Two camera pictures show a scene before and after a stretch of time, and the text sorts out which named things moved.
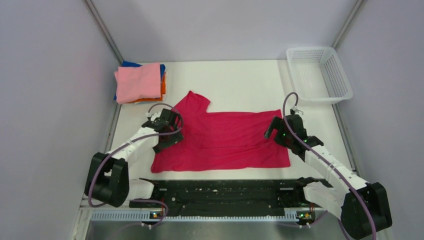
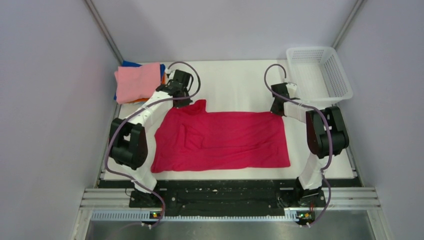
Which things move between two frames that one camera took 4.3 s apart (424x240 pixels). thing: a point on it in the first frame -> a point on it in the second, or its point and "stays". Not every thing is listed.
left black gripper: (175, 137) -> (184, 103)
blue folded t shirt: (129, 64) stays
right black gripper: (276, 123) -> (272, 109)
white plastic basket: (318, 75) stays
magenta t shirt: (213, 140) stays
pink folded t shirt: (133, 83) stays
